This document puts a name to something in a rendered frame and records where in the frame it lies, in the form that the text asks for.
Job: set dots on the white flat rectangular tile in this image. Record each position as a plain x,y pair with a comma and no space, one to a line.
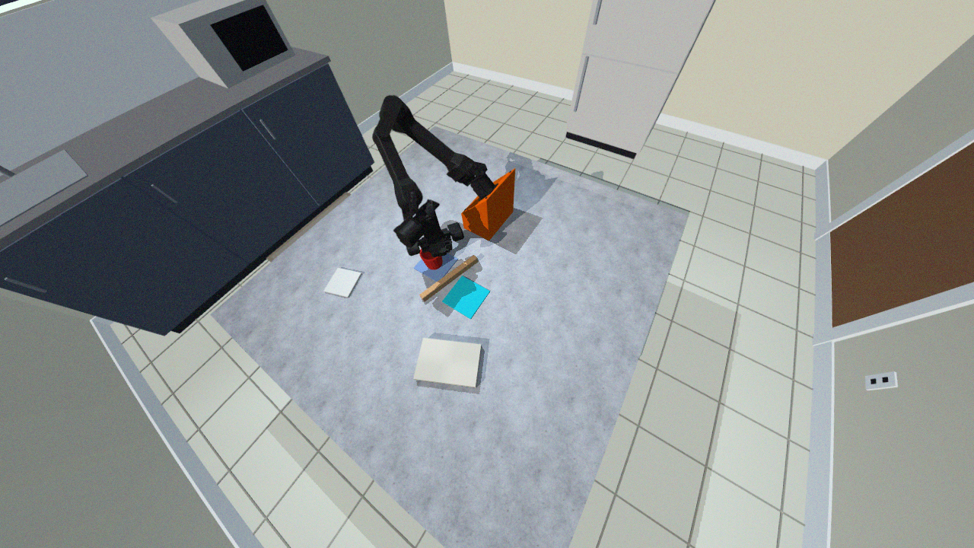
342,282

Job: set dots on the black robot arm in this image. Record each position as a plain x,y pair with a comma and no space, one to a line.
396,116

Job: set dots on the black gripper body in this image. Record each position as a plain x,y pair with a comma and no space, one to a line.
454,230

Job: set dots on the tan wooden flat bar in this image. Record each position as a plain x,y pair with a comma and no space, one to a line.
448,278

